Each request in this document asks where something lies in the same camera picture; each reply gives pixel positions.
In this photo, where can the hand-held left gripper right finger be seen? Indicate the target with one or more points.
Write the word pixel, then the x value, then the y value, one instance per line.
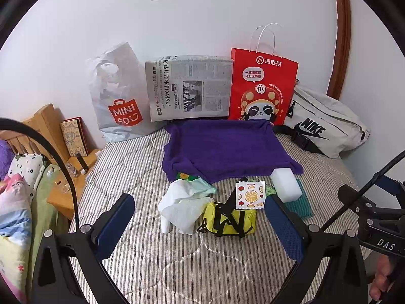
pixel 284 228

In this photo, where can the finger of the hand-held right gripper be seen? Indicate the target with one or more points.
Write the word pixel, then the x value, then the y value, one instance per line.
pixel 357 199
pixel 390 185

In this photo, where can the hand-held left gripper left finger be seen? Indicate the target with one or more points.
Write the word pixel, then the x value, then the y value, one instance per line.
pixel 117 224

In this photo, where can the teal ribbed cloth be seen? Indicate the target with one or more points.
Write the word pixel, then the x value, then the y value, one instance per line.
pixel 299 207

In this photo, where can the white sponge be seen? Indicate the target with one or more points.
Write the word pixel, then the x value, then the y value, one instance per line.
pixel 286 183

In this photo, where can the fruit print packet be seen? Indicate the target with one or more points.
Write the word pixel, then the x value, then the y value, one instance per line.
pixel 250 194

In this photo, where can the white cloth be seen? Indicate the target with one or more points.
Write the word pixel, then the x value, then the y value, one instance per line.
pixel 183 209

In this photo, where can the green snack packet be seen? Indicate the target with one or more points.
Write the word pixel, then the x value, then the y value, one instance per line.
pixel 186 176

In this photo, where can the pale green cloth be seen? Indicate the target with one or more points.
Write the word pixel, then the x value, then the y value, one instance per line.
pixel 204 186

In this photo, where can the purple towel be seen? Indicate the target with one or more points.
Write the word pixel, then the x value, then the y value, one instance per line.
pixel 221 145

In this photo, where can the person's right hand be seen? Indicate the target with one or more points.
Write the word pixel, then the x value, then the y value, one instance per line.
pixel 381 278

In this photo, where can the drinking glass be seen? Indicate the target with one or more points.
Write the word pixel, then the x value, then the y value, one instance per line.
pixel 60 183

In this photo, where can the small glass bottle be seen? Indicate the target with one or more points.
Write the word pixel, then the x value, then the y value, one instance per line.
pixel 72 169

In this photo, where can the black stick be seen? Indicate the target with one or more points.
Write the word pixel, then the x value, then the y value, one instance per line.
pixel 82 162

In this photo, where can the green blanket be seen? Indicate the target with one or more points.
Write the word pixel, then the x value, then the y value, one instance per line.
pixel 44 205

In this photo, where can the white waist bag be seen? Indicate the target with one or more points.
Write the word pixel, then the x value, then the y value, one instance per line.
pixel 322 123

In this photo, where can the patterned book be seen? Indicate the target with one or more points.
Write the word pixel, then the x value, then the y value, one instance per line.
pixel 74 136

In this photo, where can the colourful printed blanket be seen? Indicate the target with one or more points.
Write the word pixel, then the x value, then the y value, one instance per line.
pixel 14 221

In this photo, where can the floral print pillow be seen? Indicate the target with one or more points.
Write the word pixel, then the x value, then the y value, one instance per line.
pixel 27 167

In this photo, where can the wooden headboard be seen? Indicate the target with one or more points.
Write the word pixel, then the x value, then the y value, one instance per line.
pixel 44 126

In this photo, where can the white plastic shopping bag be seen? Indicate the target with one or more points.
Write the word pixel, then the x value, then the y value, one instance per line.
pixel 120 101

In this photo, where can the purple plush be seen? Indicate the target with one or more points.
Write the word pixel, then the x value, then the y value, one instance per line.
pixel 5 161

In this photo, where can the red paper bag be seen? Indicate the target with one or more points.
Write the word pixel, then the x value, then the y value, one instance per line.
pixel 262 85

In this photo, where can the newspaper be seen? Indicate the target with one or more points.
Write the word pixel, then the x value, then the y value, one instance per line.
pixel 189 88

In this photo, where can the wooden door frame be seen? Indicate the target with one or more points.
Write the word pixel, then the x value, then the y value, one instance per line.
pixel 341 38

